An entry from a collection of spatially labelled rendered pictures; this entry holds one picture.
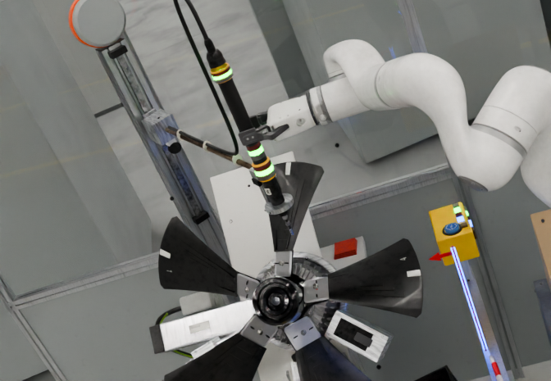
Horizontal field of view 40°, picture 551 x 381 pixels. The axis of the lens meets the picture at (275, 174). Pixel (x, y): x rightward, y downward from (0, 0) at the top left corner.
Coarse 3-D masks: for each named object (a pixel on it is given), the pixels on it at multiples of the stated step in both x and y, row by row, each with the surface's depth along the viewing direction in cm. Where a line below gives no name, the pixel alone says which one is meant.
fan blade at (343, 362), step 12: (324, 336) 190; (300, 348) 184; (312, 348) 186; (324, 348) 188; (336, 348) 189; (300, 360) 183; (312, 360) 184; (324, 360) 185; (336, 360) 187; (300, 372) 182; (312, 372) 183; (324, 372) 184; (336, 372) 185; (348, 372) 186; (360, 372) 187
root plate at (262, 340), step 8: (256, 320) 189; (248, 328) 189; (256, 328) 190; (264, 328) 191; (272, 328) 192; (248, 336) 190; (256, 336) 191; (264, 336) 192; (272, 336) 193; (264, 344) 193
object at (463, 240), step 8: (440, 208) 219; (448, 208) 218; (432, 216) 217; (440, 216) 216; (448, 216) 214; (464, 216) 211; (432, 224) 214; (440, 224) 213; (440, 232) 209; (456, 232) 206; (464, 232) 205; (472, 232) 205; (440, 240) 206; (448, 240) 206; (456, 240) 206; (464, 240) 206; (472, 240) 206; (440, 248) 207; (448, 248) 207; (456, 248) 207; (464, 248) 207; (472, 248) 207; (448, 256) 209; (464, 256) 209; (472, 256) 208; (448, 264) 210
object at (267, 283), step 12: (300, 276) 196; (264, 288) 186; (276, 288) 185; (288, 288) 185; (300, 288) 188; (264, 300) 185; (288, 300) 184; (300, 300) 184; (264, 312) 185; (276, 312) 184; (288, 312) 184; (300, 312) 187; (276, 324) 183; (288, 324) 193
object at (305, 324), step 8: (304, 320) 190; (288, 328) 187; (296, 328) 188; (304, 328) 189; (288, 336) 185; (304, 336) 188; (312, 336) 189; (320, 336) 190; (296, 344) 185; (304, 344) 186
